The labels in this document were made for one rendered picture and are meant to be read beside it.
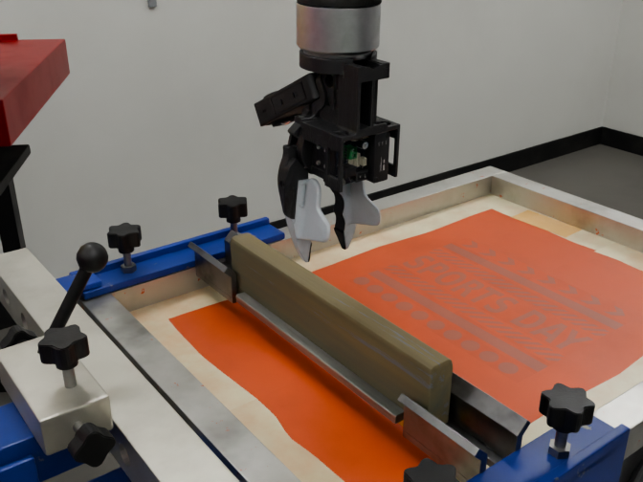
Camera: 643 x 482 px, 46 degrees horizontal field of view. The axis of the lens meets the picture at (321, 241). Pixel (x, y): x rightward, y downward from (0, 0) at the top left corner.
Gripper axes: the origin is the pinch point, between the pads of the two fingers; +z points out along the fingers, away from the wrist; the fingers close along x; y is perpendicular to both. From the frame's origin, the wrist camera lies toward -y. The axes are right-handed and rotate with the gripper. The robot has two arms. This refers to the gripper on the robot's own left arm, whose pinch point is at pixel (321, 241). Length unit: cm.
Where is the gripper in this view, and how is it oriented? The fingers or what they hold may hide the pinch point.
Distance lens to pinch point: 78.5
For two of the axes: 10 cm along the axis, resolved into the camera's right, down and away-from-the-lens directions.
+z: -0.1, 9.0, 4.4
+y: 6.1, 3.5, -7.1
